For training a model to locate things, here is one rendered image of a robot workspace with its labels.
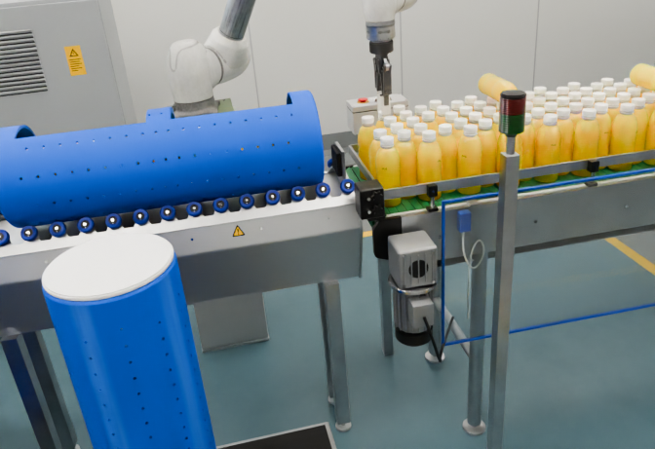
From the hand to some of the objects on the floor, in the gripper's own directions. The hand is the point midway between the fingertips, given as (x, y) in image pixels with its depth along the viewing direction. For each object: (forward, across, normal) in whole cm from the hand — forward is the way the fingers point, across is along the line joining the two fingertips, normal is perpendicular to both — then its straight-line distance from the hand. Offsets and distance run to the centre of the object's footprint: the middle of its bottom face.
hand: (383, 103), depth 195 cm
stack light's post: (+113, +48, +19) cm, 125 cm away
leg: (+113, +19, -124) cm, 169 cm away
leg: (+113, +5, -124) cm, 168 cm away
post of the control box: (+113, -17, +2) cm, 114 cm away
